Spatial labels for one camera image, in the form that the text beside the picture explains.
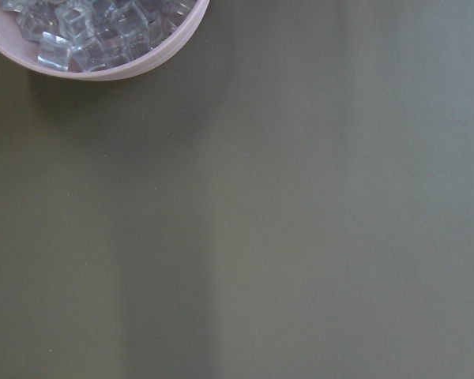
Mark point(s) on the pink ice bowl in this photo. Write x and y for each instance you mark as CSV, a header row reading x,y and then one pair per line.
x,y
23,52

